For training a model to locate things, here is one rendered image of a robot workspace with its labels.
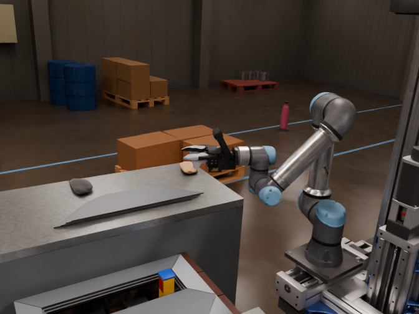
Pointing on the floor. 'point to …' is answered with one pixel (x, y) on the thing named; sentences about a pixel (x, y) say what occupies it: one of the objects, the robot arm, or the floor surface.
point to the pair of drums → (72, 85)
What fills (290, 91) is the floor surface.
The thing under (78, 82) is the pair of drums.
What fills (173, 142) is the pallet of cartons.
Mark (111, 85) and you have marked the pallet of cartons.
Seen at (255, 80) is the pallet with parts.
